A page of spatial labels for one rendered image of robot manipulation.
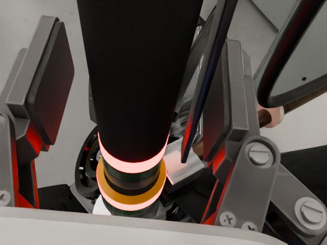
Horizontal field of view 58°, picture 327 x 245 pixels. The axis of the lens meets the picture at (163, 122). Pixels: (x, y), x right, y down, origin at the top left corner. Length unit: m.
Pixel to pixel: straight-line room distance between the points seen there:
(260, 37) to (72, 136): 1.65
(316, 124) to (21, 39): 2.11
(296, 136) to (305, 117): 0.04
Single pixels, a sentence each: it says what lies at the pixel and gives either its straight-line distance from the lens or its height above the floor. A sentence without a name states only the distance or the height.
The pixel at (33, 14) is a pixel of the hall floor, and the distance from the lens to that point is 2.57.
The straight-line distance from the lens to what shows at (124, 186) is 0.17.
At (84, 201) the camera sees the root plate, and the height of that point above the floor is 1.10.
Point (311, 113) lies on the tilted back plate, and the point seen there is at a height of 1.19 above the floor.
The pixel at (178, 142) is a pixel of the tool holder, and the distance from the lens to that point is 0.23.
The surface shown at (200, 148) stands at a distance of 0.23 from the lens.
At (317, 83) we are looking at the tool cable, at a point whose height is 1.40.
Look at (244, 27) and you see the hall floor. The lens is 2.62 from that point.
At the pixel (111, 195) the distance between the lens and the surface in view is 0.18.
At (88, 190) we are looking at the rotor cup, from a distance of 0.40.
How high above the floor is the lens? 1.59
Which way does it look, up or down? 59 degrees down
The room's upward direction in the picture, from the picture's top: 12 degrees clockwise
